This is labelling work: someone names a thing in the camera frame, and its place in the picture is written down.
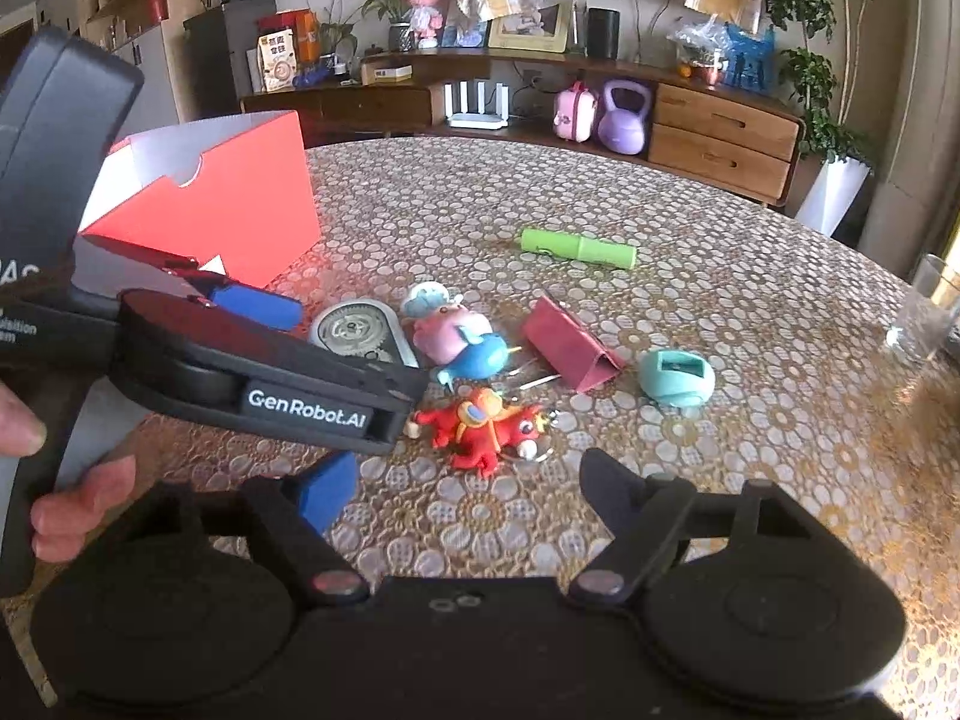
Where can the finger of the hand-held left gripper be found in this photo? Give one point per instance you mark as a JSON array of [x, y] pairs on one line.
[[322, 382], [255, 306]]

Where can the yellow photo frame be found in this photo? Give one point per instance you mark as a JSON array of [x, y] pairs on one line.
[[529, 28]]

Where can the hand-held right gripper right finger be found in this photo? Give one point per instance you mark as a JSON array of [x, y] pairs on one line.
[[611, 491]]

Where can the green plastic tube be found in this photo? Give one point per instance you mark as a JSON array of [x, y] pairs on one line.
[[577, 247]]

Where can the black cabinet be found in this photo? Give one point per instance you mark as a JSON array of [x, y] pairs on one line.
[[217, 67]]

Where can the wooden tv cabinet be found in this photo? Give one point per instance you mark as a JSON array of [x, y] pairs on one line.
[[720, 135]]

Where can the purple kettlebell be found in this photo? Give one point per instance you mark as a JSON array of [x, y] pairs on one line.
[[624, 124]]

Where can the pink doll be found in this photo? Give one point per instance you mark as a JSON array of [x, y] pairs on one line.
[[426, 11]]

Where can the clear drinking glass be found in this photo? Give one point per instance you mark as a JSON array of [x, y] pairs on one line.
[[919, 315]]

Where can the small potted spider plant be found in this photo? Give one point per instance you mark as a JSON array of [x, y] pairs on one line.
[[394, 15]]

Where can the clear correction tape dispenser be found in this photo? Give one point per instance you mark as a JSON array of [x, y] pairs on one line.
[[352, 330]]

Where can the tall potted plant white pot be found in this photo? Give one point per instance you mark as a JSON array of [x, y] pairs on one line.
[[829, 195]]

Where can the red wallet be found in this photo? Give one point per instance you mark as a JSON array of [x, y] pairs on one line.
[[566, 345]]

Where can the pink toy suitcase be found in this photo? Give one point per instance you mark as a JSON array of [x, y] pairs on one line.
[[576, 114]]

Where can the beige standing air conditioner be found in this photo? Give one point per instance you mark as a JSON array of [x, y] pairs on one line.
[[926, 127]]

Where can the teal pencil sharpener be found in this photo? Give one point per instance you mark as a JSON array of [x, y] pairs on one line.
[[675, 379]]

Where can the clear plastic bag with fruit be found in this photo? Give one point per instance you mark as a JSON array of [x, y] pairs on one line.
[[701, 52]]

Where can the person's left hand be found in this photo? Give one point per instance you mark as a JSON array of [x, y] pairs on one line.
[[79, 510]]

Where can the small white yellow box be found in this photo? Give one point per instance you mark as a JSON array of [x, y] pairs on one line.
[[386, 73]]

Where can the blue figurine toy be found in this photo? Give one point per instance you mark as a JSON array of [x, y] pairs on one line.
[[480, 356]]

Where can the small potted green plant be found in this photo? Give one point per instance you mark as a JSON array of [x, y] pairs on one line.
[[337, 37]]

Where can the orange box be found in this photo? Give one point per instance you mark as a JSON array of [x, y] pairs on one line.
[[300, 34]]

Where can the red cardboard box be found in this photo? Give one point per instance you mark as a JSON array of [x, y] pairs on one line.
[[255, 187]]

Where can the blue bag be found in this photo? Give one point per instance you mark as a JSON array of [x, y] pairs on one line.
[[750, 60]]

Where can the pink pig figurine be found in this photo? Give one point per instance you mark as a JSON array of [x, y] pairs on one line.
[[442, 330]]

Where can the black speaker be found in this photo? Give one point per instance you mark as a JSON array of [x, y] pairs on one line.
[[604, 34]]

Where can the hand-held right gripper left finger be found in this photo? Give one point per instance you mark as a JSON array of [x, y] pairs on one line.
[[330, 487]]

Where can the white brown snack bag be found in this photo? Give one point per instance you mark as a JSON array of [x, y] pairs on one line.
[[276, 64]]

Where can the wooden wall shelf unit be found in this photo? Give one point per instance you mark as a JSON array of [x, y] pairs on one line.
[[135, 7]]

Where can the white router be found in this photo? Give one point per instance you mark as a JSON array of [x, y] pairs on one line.
[[478, 116]]

